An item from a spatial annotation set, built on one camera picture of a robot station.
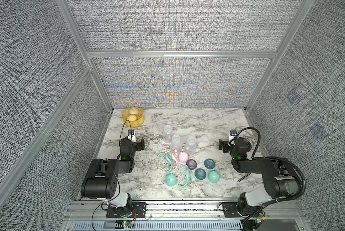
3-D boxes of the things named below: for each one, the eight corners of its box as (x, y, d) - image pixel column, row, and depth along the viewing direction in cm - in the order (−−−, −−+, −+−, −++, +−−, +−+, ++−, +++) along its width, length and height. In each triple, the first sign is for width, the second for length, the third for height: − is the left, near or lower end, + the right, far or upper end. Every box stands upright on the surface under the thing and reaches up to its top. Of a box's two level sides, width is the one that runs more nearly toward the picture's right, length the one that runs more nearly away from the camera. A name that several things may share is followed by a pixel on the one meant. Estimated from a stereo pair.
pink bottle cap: (178, 162, 91) (178, 160, 89) (178, 153, 95) (178, 151, 93) (188, 162, 91) (188, 160, 89) (187, 153, 95) (187, 151, 93)
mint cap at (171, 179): (164, 182, 84) (164, 179, 80) (169, 174, 87) (169, 171, 83) (172, 188, 82) (172, 185, 78) (177, 179, 85) (178, 177, 81)
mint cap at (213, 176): (208, 183, 84) (210, 180, 81) (207, 173, 88) (208, 170, 84) (218, 183, 84) (220, 180, 81) (216, 173, 88) (218, 170, 84)
